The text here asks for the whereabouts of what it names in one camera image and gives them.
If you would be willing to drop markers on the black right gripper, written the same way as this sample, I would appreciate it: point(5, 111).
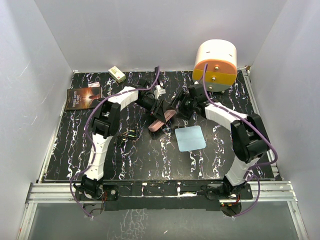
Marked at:
point(183, 97)

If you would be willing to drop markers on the black sunglasses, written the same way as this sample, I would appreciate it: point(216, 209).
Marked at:
point(121, 139)

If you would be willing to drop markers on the dark book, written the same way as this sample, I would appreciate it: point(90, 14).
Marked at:
point(82, 98)

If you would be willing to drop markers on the round drawer cabinet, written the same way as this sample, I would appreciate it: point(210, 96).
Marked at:
point(216, 63)

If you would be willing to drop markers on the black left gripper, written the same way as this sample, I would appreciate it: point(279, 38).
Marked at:
point(158, 112)

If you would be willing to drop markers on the small pink card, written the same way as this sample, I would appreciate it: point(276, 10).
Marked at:
point(94, 85)

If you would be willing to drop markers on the light blue cleaning cloth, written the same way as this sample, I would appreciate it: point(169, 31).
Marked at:
point(190, 138)

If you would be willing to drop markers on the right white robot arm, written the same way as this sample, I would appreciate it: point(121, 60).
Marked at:
point(248, 135)

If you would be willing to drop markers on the small cream box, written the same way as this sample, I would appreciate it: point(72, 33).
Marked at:
point(117, 74)

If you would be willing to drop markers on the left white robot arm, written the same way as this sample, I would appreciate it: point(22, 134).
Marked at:
point(105, 123)

